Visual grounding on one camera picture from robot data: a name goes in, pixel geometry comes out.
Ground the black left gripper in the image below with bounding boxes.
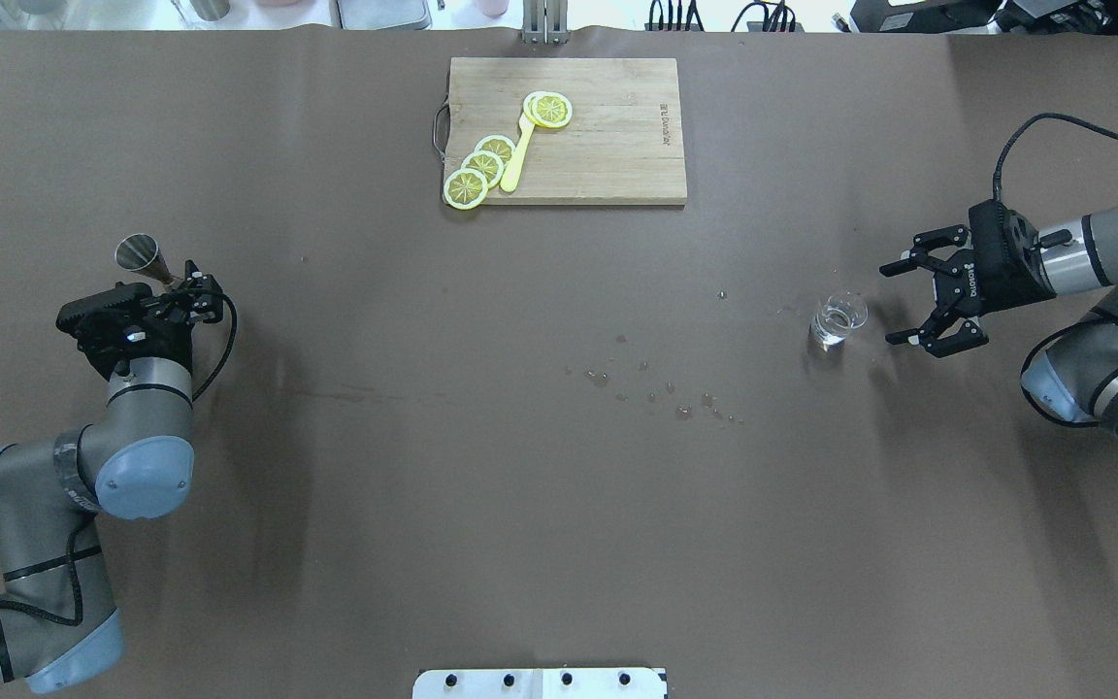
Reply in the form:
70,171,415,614
103,261,226,375

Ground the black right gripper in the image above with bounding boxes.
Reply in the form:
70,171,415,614
879,200,1057,358

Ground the clear glass measuring cup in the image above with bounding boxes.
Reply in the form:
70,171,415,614
811,291,870,350

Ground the steel cocktail jigger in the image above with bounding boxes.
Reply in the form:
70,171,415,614
113,234,181,290

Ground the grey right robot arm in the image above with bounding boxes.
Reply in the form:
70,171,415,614
881,200,1118,440

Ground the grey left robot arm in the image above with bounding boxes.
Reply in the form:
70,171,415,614
0,261,229,695

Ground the bamboo cutting board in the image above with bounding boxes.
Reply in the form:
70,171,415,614
444,57,688,207

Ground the lemon slice at board corner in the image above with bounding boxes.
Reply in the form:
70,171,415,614
440,168,491,211

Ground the middle lemon slice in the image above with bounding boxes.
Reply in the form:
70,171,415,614
462,150,506,189

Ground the inner lemon slice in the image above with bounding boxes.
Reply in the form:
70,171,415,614
475,134,517,166

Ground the lemon slice on knife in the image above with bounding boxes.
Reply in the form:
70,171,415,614
523,91,574,129

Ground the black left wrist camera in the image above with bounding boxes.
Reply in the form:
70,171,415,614
54,283,152,338

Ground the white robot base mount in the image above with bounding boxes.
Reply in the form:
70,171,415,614
411,667,670,698

